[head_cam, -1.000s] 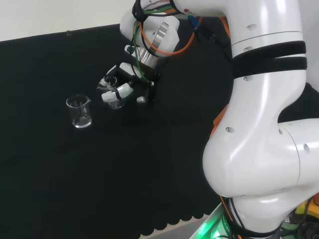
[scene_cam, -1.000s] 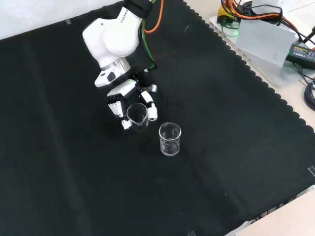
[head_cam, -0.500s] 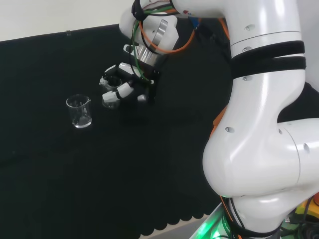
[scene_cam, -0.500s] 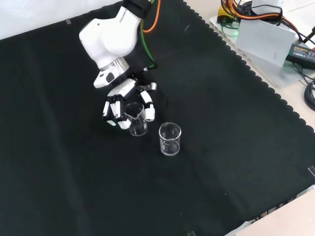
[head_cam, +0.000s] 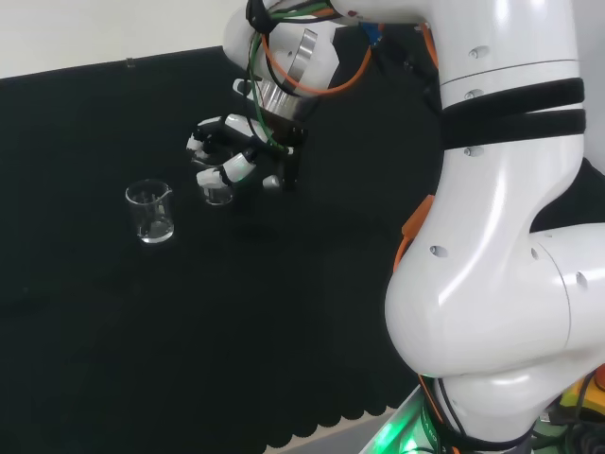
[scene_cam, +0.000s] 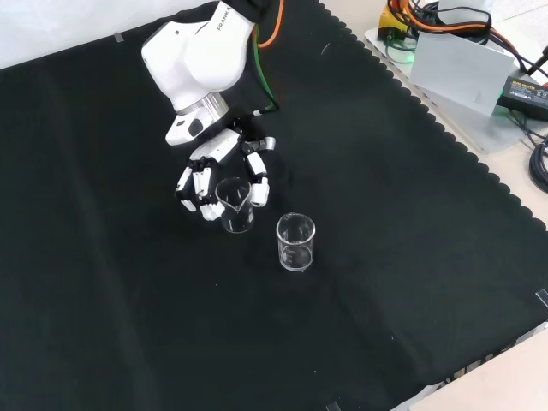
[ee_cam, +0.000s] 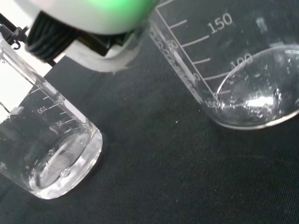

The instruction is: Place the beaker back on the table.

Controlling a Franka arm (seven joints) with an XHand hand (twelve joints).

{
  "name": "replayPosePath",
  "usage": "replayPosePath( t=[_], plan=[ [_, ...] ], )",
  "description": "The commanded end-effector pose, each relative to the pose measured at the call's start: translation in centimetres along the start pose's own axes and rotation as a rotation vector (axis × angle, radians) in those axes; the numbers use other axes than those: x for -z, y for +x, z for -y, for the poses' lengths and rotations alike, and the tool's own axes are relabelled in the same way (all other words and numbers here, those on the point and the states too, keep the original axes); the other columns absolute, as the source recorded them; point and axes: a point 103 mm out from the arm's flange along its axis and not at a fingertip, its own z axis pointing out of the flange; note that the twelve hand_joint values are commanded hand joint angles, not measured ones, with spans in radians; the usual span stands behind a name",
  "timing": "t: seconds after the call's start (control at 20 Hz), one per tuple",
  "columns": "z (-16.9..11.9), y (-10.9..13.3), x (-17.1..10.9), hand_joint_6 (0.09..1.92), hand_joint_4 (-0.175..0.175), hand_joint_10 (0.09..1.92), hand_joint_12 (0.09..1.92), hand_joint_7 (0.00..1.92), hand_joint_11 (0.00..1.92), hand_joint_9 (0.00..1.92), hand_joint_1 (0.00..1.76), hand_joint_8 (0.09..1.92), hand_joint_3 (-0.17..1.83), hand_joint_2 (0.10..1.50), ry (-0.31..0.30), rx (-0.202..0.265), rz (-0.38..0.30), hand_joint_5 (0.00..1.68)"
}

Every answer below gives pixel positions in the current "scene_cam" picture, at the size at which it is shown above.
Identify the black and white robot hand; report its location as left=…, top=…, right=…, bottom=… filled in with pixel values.
left=173, top=116, right=277, bottom=222

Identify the pale grey board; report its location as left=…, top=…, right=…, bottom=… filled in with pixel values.
left=409, top=30, right=516, bottom=118

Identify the large clear glass beaker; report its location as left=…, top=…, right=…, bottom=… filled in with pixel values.
left=276, top=212, right=318, bottom=272

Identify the small clear glass beaker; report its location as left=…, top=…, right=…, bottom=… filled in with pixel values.
left=215, top=178, right=256, bottom=234

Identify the grey metal base plate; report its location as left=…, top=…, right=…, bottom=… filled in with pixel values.
left=363, top=26, right=536, bottom=155

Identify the green cable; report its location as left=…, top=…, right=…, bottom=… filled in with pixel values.
left=252, top=23, right=281, bottom=116

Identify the black coiled cable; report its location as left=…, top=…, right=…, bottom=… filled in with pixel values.
left=528, top=142, right=548, bottom=192

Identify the yellow stop button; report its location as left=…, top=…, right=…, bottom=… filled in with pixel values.
left=377, top=0, right=419, bottom=40

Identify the orange cable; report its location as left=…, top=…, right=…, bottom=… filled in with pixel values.
left=387, top=0, right=548, bottom=82

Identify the black bench cloth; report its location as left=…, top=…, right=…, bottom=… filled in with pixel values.
left=0, top=0, right=548, bottom=411

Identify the black power adapter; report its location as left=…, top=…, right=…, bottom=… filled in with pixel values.
left=498, top=74, right=548, bottom=121

